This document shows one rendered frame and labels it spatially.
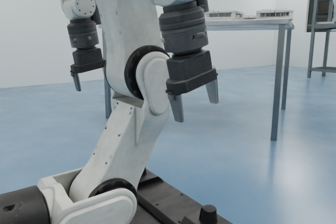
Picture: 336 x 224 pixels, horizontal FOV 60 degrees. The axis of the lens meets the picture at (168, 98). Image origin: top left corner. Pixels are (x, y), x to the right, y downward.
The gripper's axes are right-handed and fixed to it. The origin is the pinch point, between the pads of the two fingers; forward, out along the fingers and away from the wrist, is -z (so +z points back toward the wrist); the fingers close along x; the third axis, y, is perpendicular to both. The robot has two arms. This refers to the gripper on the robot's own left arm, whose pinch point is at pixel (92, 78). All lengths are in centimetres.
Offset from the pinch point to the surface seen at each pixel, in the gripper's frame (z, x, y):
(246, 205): -65, 45, -26
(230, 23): 1, 125, 42
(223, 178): -67, 57, -4
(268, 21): 1, 136, 20
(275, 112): -60, 131, 11
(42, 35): -10, 101, 390
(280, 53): -21, 138, 12
